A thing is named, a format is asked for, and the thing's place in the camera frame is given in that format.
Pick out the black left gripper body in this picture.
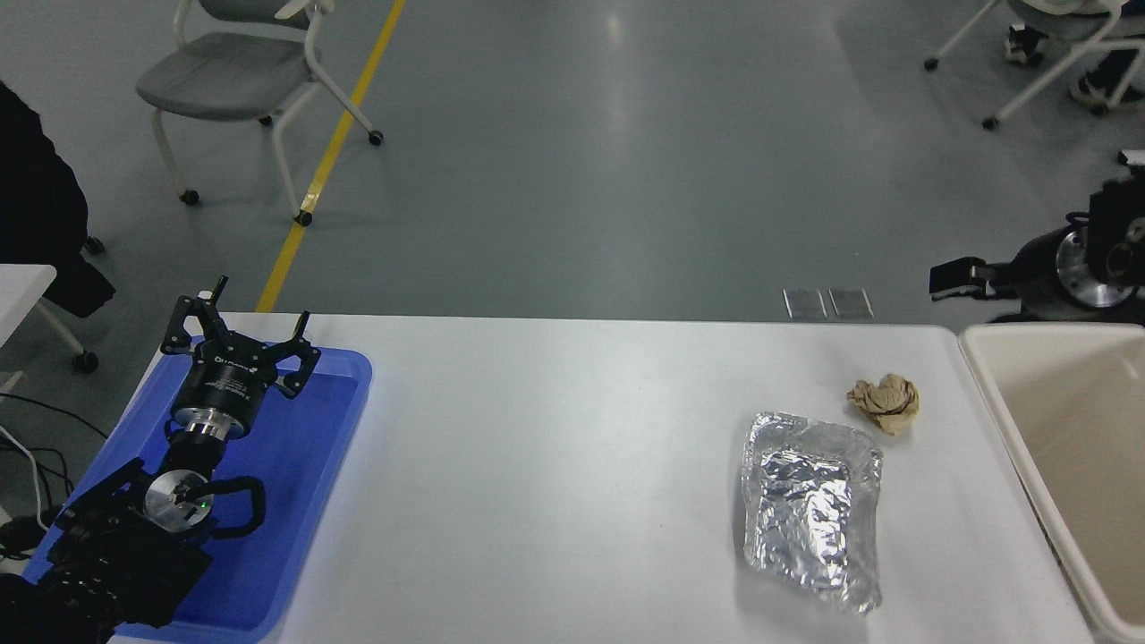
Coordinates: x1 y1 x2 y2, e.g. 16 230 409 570
170 336 276 430

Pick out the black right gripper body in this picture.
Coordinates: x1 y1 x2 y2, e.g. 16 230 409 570
1011 227 1072 316

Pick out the blue plastic tray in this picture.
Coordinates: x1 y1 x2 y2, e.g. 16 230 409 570
22 337 373 643

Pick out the crumpled tan paper ball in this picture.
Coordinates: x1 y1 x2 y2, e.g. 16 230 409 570
847 374 920 436

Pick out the large pale bin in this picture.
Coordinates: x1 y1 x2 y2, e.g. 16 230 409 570
957 322 1145 644

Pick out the person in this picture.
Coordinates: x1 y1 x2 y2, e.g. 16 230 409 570
1002 21 1145 113
0 80 115 320

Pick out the silver foil tray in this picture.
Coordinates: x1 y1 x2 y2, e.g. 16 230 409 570
742 411 885 616

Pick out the black floor cable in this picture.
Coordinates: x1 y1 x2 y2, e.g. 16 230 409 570
0 394 110 538

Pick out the white floor cable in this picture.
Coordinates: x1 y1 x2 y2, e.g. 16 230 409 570
0 425 53 530

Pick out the white-frame wheeled chair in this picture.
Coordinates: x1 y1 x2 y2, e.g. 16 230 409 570
923 0 1145 131

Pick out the grey seat white-frame chair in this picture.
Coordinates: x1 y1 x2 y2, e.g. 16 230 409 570
136 0 386 227

